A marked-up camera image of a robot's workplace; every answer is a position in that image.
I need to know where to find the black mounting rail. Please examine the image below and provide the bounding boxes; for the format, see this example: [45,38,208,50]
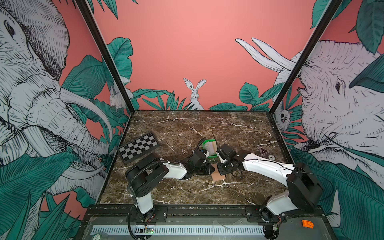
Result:
[83,204,325,224]

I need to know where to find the green plastic card tray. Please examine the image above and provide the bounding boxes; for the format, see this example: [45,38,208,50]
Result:
[202,140,218,163]

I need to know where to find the left black frame post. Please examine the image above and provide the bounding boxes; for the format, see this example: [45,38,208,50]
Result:
[76,0,135,114]

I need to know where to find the tan leather card holder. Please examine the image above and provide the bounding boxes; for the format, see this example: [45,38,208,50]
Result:
[211,164,226,182]

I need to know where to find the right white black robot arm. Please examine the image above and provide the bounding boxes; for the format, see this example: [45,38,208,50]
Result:
[217,144,324,222]

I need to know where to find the white slotted cable duct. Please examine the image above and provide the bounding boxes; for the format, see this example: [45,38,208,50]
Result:
[90,225,264,236]

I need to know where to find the triangle marker sticker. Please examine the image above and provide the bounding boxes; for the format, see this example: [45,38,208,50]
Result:
[259,146,270,157]

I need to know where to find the right black frame post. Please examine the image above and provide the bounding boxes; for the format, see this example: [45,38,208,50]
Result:
[268,0,342,116]

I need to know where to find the black frame post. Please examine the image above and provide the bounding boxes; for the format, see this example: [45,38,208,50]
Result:
[76,0,135,114]
[268,0,342,116]

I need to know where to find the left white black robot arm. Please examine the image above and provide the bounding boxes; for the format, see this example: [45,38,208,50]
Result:
[126,150,216,219]

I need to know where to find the black white checkerboard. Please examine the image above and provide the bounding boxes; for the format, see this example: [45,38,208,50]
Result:
[119,132,160,165]

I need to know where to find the orange connector block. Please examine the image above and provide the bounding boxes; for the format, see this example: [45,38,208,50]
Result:
[302,220,314,229]

